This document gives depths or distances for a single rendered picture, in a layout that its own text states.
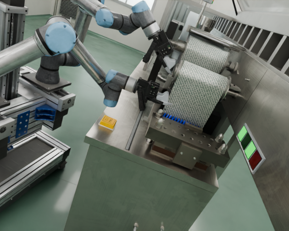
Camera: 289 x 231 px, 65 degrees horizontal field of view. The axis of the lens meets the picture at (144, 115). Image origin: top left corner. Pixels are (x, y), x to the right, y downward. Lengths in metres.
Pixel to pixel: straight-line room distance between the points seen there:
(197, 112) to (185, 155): 0.25
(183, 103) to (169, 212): 0.56
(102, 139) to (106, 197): 0.34
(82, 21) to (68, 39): 0.54
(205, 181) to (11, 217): 1.30
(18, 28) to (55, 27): 0.49
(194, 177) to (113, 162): 0.38
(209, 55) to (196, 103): 0.32
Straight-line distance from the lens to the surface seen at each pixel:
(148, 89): 1.13
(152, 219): 1.32
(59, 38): 1.00
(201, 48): 1.36
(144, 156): 1.06
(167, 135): 1.04
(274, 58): 1.12
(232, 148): 1.50
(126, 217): 1.34
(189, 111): 1.20
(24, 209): 1.89
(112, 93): 1.18
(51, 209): 1.90
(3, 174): 1.81
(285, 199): 0.72
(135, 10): 1.14
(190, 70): 1.14
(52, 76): 1.61
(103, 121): 1.15
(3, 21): 1.39
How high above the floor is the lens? 1.53
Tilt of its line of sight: 27 degrees down
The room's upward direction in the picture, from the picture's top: 22 degrees clockwise
